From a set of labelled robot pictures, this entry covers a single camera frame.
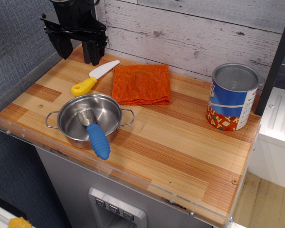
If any clear acrylic table guard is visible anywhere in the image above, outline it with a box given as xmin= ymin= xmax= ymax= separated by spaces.
xmin=0 ymin=49 xmax=261 ymax=228

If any silver steel pot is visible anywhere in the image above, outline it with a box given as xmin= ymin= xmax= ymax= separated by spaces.
xmin=46 ymin=94 xmax=135 ymax=149

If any yellow black object bottom left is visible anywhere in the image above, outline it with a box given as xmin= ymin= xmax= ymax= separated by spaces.
xmin=8 ymin=217 xmax=33 ymax=228

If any white toy sink unit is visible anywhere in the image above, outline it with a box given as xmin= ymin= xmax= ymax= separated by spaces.
xmin=248 ymin=87 xmax=285 ymax=187

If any orange folded cloth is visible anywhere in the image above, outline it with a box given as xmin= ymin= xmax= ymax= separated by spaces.
xmin=112 ymin=65 xmax=171 ymax=105

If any silver ice dispenser panel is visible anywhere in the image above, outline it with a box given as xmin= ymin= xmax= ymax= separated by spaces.
xmin=88 ymin=187 xmax=147 ymax=228

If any grey toy fridge cabinet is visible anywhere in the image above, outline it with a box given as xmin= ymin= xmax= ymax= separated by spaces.
xmin=37 ymin=148 xmax=210 ymax=228

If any yellow handled toy knife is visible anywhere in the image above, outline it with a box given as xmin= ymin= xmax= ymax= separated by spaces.
xmin=71 ymin=60 xmax=120 ymax=97

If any blue labelled soup can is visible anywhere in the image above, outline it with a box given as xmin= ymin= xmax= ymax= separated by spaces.
xmin=206 ymin=63 xmax=265 ymax=131

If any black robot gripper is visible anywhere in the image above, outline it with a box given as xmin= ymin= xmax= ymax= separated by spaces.
xmin=40 ymin=0 xmax=107 ymax=66

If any black right shelf post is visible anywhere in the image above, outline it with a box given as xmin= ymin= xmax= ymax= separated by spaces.
xmin=255 ymin=28 xmax=285 ymax=116

